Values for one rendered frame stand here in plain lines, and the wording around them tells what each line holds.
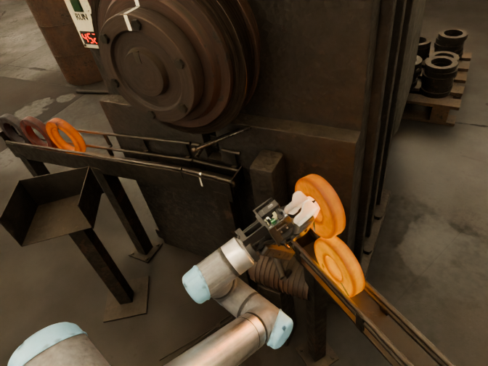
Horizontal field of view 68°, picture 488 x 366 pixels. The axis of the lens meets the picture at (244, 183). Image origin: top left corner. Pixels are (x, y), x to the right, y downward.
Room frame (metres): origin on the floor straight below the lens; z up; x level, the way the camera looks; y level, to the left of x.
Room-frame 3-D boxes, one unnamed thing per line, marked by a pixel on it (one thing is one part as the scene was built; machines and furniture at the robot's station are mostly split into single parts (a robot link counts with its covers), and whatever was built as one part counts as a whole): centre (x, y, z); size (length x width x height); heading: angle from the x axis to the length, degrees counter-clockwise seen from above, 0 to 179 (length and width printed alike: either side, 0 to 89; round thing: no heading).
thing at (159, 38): (0.88, 0.18, 1.11); 0.28 x 0.06 x 0.28; 56
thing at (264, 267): (0.66, -0.08, 0.27); 0.22 x 0.13 x 0.53; 56
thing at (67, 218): (0.99, 0.67, 0.36); 0.26 x 0.20 x 0.72; 91
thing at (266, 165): (0.84, -0.08, 0.68); 0.11 x 0.08 x 0.24; 146
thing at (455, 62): (2.47, -1.15, 0.22); 1.20 x 0.81 x 0.44; 54
